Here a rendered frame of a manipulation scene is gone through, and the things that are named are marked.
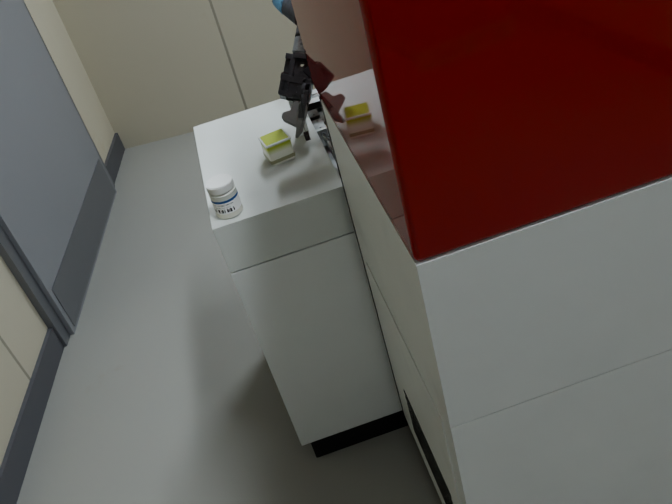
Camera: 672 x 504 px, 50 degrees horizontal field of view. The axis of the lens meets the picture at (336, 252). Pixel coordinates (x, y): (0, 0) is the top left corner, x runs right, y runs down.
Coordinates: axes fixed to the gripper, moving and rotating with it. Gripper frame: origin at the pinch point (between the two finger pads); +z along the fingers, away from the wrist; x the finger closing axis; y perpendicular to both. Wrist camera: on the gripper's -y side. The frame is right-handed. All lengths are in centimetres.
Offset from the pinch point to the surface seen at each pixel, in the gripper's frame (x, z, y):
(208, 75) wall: -247, -53, 82
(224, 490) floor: -42, 114, 7
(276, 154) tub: -6.0, 6.0, 5.8
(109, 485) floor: -54, 124, 48
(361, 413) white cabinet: -39, 80, -32
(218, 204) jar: 11.1, 22.2, 15.9
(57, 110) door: -169, -9, 136
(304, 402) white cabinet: -30, 77, -14
